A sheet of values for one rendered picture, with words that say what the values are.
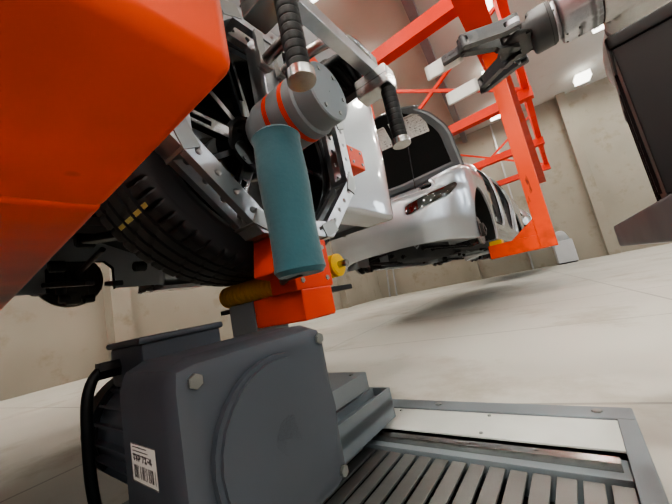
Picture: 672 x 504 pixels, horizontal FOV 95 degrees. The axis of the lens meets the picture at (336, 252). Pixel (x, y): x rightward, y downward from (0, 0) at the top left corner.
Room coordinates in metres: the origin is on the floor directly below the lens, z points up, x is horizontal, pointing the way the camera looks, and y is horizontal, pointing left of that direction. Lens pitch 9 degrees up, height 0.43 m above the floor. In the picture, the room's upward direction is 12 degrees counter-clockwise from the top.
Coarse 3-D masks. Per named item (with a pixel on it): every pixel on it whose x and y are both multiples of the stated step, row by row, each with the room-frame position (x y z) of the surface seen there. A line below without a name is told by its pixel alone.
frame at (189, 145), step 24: (240, 24) 0.61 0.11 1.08; (168, 144) 0.47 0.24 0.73; (192, 144) 0.48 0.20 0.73; (336, 144) 0.86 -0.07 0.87; (192, 168) 0.52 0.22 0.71; (216, 168) 0.51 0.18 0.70; (336, 168) 0.90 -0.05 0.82; (216, 192) 0.56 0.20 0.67; (240, 192) 0.55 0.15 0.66; (336, 192) 0.87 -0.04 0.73; (240, 216) 0.56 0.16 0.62; (264, 216) 0.58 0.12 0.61; (336, 216) 0.78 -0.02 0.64
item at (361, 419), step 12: (360, 396) 0.86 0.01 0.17; (372, 396) 0.90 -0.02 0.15; (384, 396) 0.86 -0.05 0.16; (348, 408) 0.81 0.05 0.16; (360, 408) 0.77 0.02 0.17; (372, 408) 0.80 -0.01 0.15; (384, 408) 0.85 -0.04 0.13; (348, 420) 0.73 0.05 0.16; (360, 420) 0.76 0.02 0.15; (372, 420) 0.80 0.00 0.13; (384, 420) 0.84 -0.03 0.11; (348, 432) 0.72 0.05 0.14; (360, 432) 0.75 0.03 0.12; (372, 432) 0.79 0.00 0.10; (348, 444) 0.71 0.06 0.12; (360, 444) 0.75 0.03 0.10; (348, 456) 0.71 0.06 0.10
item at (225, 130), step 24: (240, 72) 0.76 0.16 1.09; (216, 96) 0.66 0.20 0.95; (240, 96) 0.72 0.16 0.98; (192, 120) 0.60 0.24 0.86; (240, 120) 0.71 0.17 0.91; (216, 144) 0.70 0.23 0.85; (312, 144) 0.91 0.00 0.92; (240, 168) 0.69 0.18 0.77; (312, 168) 0.93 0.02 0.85; (312, 192) 0.92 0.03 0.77
